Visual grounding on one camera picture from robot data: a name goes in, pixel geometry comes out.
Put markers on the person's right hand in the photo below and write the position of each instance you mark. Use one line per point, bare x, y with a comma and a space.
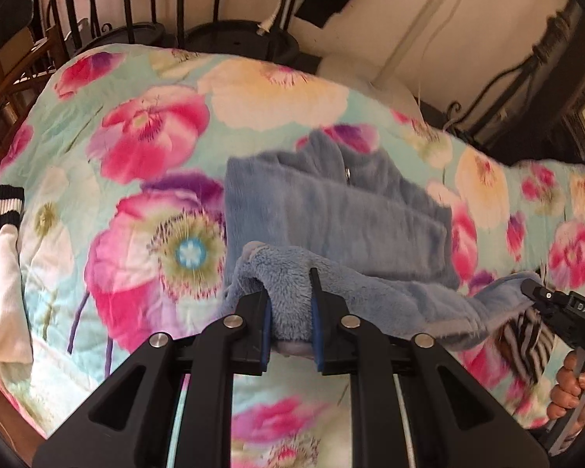
568, 390

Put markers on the white sock with black stripes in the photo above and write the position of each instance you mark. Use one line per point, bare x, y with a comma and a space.
0, 263

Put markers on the black round stool base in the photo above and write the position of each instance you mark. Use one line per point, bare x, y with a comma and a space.
243, 39

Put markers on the black white striped cloth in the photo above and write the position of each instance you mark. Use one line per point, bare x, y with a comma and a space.
526, 351

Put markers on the black metal bed frame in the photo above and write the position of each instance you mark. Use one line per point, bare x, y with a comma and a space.
136, 34

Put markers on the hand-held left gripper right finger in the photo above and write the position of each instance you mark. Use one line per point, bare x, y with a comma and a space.
317, 339

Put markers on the wooden chair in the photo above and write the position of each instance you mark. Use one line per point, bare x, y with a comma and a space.
9, 78

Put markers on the black scrolled metal frame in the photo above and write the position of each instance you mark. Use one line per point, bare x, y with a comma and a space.
454, 106

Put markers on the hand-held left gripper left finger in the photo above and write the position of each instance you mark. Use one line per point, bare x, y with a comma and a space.
267, 334

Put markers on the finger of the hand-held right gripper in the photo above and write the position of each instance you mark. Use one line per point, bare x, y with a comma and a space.
541, 295

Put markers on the blue fleece zip jacket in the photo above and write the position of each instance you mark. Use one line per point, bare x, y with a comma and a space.
331, 204

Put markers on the floral quilt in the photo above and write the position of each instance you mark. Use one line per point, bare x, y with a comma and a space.
141, 122

